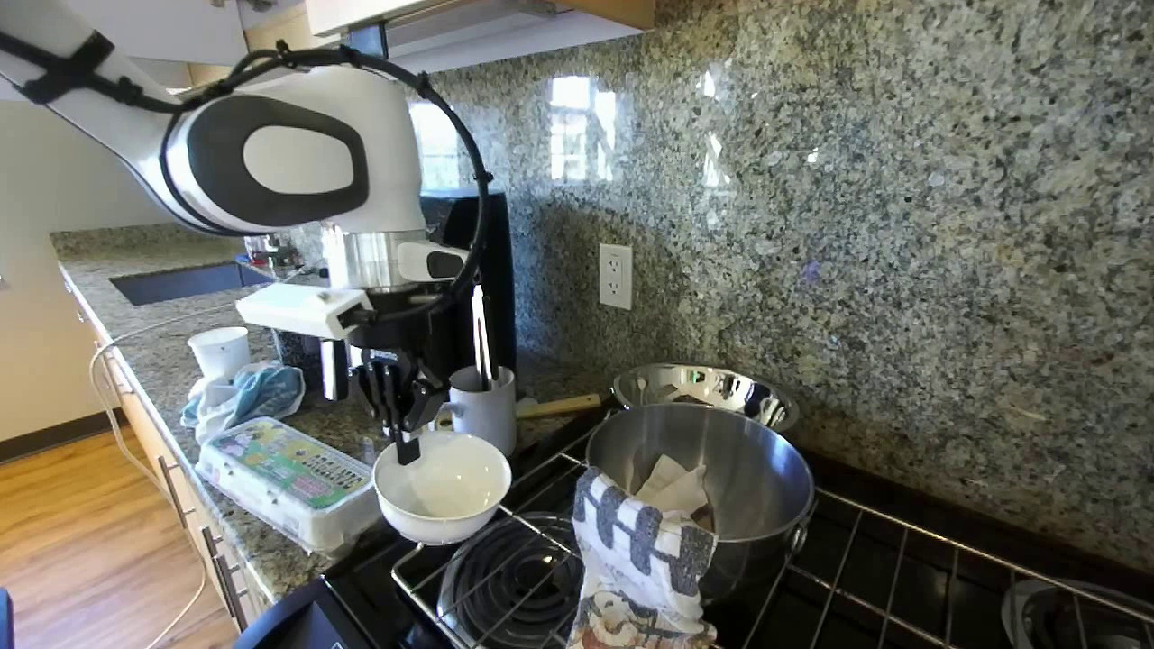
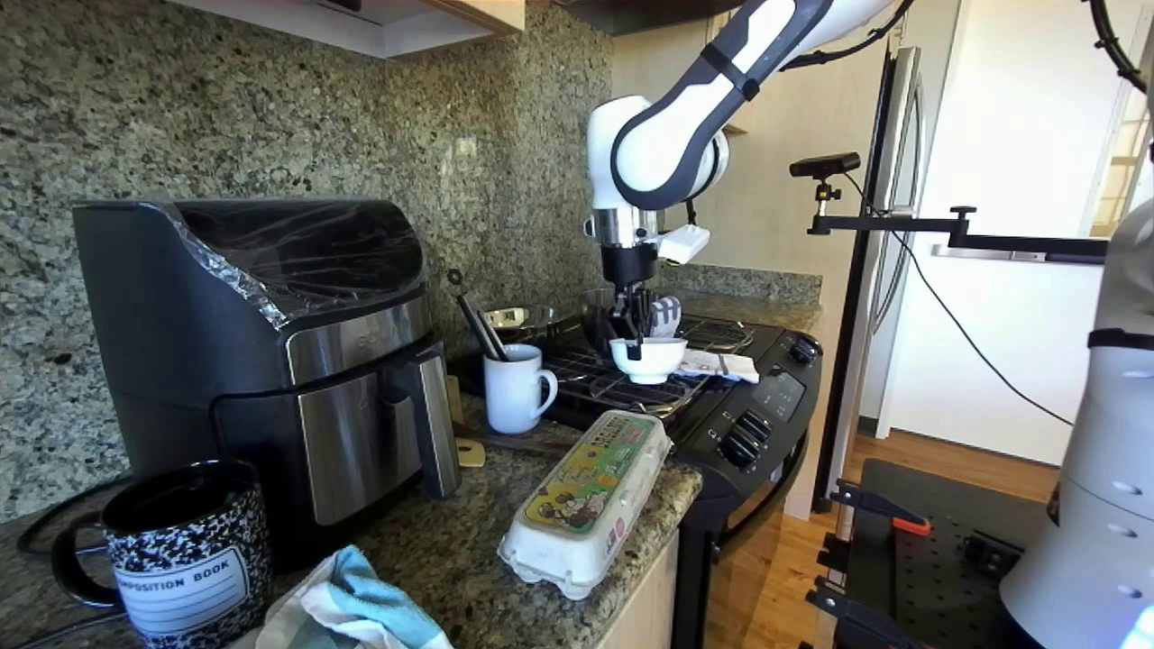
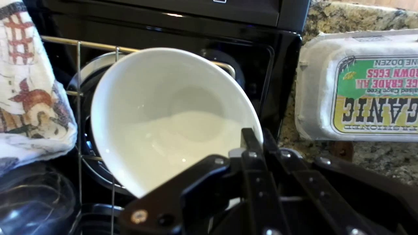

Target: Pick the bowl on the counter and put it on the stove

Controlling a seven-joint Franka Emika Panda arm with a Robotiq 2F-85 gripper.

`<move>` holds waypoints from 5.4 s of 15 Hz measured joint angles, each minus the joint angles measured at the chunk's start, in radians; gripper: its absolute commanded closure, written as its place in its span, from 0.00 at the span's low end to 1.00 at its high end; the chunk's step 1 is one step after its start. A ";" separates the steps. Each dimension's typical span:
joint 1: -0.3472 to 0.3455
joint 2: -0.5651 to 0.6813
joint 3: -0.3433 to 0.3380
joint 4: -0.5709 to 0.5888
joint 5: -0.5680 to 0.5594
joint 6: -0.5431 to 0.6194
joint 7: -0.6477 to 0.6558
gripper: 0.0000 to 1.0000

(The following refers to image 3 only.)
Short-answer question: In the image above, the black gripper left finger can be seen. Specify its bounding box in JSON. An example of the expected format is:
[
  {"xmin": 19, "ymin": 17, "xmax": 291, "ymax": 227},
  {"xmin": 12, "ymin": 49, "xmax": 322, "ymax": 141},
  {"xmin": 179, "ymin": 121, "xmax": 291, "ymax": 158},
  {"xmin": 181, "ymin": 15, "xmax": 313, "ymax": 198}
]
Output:
[{"xmin": 116, "ymin": 126, "xmax": 291, "ymax": 235}]

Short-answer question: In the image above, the metal wire rack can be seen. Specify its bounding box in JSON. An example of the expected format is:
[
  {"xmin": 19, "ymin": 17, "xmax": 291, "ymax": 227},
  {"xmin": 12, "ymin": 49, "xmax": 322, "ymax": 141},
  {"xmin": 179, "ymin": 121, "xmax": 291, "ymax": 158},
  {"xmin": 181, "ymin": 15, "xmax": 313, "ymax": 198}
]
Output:
[{"xmin": 40, "ymin": 34, "xmax": 239, "ymax": 235}]

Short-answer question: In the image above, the stainless steel pot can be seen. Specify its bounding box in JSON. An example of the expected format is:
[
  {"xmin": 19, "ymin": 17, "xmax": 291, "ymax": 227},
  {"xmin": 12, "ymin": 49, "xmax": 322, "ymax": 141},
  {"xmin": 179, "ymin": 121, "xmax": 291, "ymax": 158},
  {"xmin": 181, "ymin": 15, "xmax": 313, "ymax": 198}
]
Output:
[{"xmin": 0, "ymin": 162, "xmax": 81, "ymax": 235}]

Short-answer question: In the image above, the grey organic egg carton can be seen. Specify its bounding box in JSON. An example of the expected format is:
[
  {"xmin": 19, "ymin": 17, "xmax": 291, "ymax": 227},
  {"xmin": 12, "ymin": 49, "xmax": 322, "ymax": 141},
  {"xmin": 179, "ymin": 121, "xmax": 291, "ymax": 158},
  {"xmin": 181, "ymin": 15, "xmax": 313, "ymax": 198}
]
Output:
[{"xmin": 294, "ymin": 28, "xmax": 418, "ymax": 143}]

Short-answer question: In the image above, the black electric stove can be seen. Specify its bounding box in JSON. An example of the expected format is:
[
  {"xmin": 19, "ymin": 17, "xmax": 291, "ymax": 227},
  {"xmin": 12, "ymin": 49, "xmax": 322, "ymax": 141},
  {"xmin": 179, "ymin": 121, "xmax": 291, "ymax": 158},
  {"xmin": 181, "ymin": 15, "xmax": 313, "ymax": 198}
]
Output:
[{"xmin": 21, "ymin": 0, "xmax": 313, "ymax": 235}]

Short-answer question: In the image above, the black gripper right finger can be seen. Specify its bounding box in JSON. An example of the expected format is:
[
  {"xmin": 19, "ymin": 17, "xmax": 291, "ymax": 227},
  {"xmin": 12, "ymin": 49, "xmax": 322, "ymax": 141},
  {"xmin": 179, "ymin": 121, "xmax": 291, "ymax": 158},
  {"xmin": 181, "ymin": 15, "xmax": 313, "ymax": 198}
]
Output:
[{"xmin": 262, "ymin": 129, "xmax": 418, "ymax": 235}]

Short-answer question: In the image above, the patterned kitchen towel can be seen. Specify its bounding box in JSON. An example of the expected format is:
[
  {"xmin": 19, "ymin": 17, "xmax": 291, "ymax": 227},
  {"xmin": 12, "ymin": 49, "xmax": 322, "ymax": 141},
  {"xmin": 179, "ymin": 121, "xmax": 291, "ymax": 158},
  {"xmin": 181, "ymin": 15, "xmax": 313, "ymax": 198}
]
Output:
[{"xmin": 0, "ymin": 0, "xmax": 79, "ymax": 176}]

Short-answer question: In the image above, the white ceramic bowl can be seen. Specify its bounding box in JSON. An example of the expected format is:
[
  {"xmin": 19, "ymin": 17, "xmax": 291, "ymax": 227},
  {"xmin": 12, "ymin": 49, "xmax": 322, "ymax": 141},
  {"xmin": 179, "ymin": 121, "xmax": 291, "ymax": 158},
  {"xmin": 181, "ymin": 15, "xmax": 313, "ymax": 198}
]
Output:
[{"xmin": 89, "ymin": 45, "xmax": 265, "ymax": 199}]

